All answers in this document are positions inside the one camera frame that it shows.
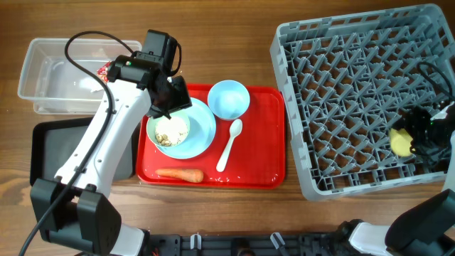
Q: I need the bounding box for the yellow plastic cup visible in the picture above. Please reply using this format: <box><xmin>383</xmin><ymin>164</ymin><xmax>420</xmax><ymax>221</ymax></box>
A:
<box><xmin>389</xmin><ymin>128</ymin><xmax>413</xmax><ymax>157</ymax></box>

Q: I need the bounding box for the red snack wrapper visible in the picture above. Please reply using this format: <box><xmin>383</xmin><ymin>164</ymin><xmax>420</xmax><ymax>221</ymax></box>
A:
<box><xmin>97</xmin><ymin>62</ymin><xmax>111</xmax><ymax>84</ymax></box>

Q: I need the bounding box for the white napkin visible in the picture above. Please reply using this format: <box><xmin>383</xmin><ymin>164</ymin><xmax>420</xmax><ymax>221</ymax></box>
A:
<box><xmin>80</xmin><ymin>78</ymin><xmax>103</xmax><ymax>93</ymax></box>

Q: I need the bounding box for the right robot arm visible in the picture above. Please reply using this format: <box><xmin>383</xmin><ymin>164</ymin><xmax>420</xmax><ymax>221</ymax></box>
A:
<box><xmin>347</xmin><ymin>102</ymin><xmax>454</xmax><ymax>255</ymax></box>

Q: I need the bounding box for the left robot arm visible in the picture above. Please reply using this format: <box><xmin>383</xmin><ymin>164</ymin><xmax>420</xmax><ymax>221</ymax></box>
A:
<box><xmin>30</xmin><ymin>30</ymin><xmax>191</xmax><ymax>255</ymax></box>

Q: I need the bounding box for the grey dishwasher rack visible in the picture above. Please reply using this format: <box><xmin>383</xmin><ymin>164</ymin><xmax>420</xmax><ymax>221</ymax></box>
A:
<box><xmin>270</xmin><ymin>4</ymin><xmax>454</xmax><ymax>201</ymax></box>

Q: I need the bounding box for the green bowl with food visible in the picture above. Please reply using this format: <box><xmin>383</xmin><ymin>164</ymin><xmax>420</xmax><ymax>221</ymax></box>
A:
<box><xmin>146</xmin><ymin>110</ymin><xmax>190</xmax><ymax>147</ymax></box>

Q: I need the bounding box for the light blue plate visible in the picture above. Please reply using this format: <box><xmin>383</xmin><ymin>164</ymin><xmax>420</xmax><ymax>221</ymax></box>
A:
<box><xmin>146</xmin><ymin>97</ymin><xmax>216</xmax><ymax>159</ymax></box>

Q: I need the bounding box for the light blue bowl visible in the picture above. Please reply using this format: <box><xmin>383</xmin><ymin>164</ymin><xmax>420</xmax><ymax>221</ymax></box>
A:
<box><xmin>208</xmin><ymin>80</ymin><xmax>250</xmax><ymax>120</ymax></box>

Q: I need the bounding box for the white plastic spoon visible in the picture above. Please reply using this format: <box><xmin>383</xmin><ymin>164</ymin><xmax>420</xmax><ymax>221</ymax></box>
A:
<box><xmin>216</xmin><ymin>119</ymin><xmax>243</xmax><ymax>172</ymax></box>

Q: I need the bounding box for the orange carrot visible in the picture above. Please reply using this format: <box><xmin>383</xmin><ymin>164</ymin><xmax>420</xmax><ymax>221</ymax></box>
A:
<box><xmin>155</xmin><ymin>169</ymin><xmax>204</xmax><ymax>183</ymax></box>

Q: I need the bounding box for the red serving tray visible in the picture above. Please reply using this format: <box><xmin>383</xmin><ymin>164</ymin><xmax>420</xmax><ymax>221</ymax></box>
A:
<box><xmin>136</xmin><ymin>86</ymin><xmax>286</xmax><ymax>189</ymax></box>

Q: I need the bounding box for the clear plastic bin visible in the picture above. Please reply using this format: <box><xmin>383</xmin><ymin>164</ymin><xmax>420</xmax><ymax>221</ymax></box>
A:
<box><xmin>18</xmin><ymin>38</ymin><xmax>142</xmax><ymax>114</ymax></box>

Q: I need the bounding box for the black plastic tray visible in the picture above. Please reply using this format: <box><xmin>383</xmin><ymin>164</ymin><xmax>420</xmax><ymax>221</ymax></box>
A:
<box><xmin>30</xmin><ymin>117</ymin><xmax>139</xmax><ymax>185</ymax></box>

